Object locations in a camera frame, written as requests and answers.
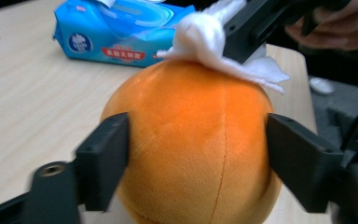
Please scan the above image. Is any white wet wipe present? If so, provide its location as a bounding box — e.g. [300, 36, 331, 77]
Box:
[157, 0, 292, 95]

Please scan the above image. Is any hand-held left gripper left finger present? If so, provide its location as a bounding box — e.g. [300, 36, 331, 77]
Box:
[74, 112, 131, 213]

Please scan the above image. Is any right hand-held gripper cable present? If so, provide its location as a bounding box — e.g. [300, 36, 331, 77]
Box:
[339, 92, 358, 152]

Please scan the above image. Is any blue wet wipe pack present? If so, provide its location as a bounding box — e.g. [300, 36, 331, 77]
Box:
[53, 0, 197, 69]

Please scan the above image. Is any orange plush toy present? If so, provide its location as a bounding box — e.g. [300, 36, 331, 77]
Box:
[101, 59, 282, 224]

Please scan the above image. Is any white oval object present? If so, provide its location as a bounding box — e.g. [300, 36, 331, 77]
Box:
[309, 77, 337, 96]

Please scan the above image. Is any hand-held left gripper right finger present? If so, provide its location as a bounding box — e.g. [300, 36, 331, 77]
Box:
[266, 112, 345, 214]

